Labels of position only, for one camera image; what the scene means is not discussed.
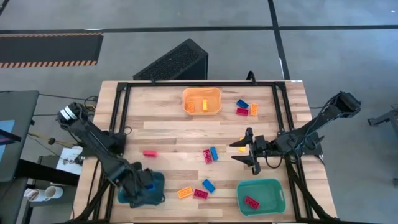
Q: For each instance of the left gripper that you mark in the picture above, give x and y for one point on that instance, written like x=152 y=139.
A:
x=136 y=183

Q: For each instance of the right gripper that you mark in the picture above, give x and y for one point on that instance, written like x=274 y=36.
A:
x=261 y=147

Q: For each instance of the yellow toy brick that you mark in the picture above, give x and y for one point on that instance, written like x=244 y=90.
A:
x=190 y=106
x=242 y=149
x=205 y=104

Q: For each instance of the blue toy brick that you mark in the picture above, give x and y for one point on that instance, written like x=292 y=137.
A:
x=214 y=153
x=209 y=186
x=242 y=104
x=150 y=187

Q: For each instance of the red toy brick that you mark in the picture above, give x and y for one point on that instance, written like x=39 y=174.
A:
x=150 y=153
x=207 y=156
x=242 y=111
x=251 y=202
x=201 y=194

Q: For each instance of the orange-yellow toy brick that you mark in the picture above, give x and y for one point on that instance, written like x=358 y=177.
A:
x=185 y=192
x=254 y=109

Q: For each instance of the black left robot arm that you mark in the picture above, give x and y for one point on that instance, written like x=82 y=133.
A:
x=93 y=140

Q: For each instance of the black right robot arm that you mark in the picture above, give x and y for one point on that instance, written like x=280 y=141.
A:
x=323 y=119

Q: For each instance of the blue-teal plastic bin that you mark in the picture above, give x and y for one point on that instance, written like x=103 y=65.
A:
x=160 y=180

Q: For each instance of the green-teal plastic bin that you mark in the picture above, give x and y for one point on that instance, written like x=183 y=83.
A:
x=264 y=193

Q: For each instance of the white paper sheet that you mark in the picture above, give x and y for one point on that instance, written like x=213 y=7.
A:
x=70 y=161

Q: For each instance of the yellow plastic bin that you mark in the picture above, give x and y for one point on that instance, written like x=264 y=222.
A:
x=199 y=93

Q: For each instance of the white mug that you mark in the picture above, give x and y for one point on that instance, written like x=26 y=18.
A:
x=53 y=193

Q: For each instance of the black perforated case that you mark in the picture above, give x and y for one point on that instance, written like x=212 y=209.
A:
x=177 y=62

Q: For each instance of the grey desk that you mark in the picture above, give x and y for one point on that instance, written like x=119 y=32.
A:
x=18 y=105

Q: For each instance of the grey floor object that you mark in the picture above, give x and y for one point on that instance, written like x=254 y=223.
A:
x=395 y=182

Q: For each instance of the black hazard-striped floor mat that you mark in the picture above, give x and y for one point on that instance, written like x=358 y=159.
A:
x=46 y=49

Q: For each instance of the black metal rig frame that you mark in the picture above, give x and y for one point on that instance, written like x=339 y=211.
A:
x=202 y=84

